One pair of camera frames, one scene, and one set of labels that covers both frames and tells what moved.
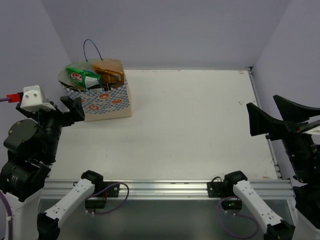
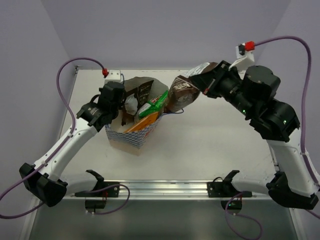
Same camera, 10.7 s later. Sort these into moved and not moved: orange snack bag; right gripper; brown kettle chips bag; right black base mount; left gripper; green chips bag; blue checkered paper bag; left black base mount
Moved: left gripper; green chips bag; orange snack bag; right gripper; blue checkered paper bag; brown kettle chips bag
Not moved: left black base mount; right black base mount
